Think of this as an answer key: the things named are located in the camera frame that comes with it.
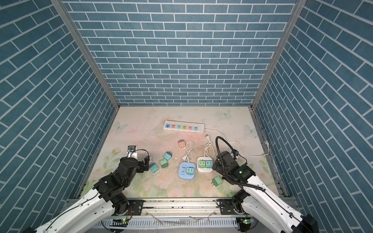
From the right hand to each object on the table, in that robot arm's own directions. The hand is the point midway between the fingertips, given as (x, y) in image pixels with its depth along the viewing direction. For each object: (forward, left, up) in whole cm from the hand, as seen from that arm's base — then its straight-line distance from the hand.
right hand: (220, 167), depth 82 cm
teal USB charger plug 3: (-2, +39, -4) cm, 39 cm away
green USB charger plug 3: (+1, +33, -4) cm, 34 cm away
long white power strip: (+30, +24, -3) cm, 39 cm away
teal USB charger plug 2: (+7, +32, -5) cm, 33 cm away
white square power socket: (-1, +9, -4) cm, 10 cm away
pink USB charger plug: (+16, +24, -4) cm, 29 cm away
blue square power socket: (-4, +19, +1) cm, 19 cm away
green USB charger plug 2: (-7, +1, -4) cm, 8 cm away
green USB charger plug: (+1, +10, +1) cm, 11 cm away
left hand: (0, +42, +5) cm, 43 cm away
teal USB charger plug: (+1, +6, 0) cm, 6 cm away
